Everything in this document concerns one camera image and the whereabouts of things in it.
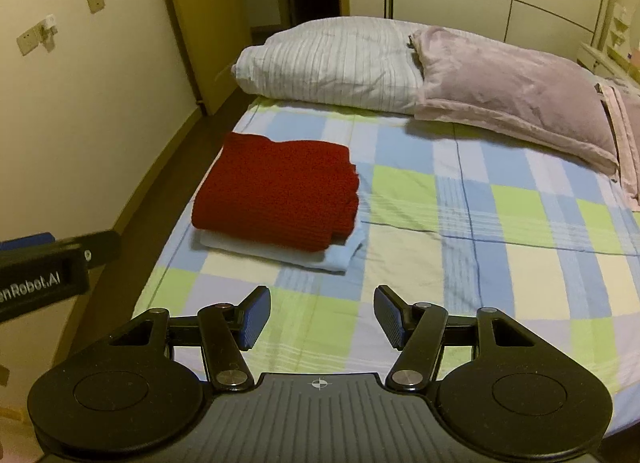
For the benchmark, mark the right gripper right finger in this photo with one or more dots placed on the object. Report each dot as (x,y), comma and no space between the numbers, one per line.
(416,331)

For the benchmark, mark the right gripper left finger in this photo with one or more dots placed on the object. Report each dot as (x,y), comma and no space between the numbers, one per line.
(226,332)

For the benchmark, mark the red patterned knit sweater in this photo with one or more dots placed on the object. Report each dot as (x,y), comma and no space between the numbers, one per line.
(300,194)

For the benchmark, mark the folded light blue cloth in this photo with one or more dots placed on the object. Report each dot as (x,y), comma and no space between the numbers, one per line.
(335,259)

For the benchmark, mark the checkered bed sheet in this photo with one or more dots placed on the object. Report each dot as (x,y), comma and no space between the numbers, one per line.
(452,215)

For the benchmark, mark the mauve pillow far side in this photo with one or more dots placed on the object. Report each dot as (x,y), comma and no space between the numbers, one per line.
(435,73)

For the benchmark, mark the mauve pillow near headboard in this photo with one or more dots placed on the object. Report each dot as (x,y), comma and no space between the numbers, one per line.
(625,141)

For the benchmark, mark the white nightstand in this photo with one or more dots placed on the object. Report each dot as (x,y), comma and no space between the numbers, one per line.
(598,63)

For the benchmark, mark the wall socket with plug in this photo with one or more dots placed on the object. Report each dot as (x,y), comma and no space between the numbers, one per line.
(41,34)

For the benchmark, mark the wall light switch plate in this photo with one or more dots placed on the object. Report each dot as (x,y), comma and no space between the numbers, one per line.
(96,6)

